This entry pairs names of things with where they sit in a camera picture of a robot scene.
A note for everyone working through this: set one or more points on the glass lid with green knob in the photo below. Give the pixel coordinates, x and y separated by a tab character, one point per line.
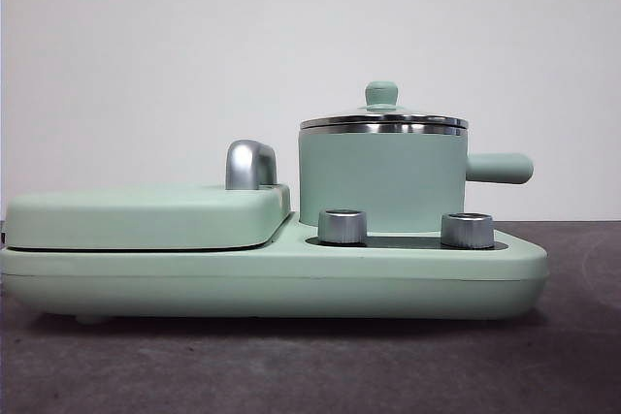
381	94

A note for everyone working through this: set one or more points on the mint green breakfast machine base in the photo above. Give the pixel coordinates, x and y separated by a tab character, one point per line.
436	283

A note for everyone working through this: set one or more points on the mint green steamer pot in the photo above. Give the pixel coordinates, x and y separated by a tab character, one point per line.
378	176

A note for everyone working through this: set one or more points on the silver control knob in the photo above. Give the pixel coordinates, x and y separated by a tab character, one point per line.
342	227
467	230

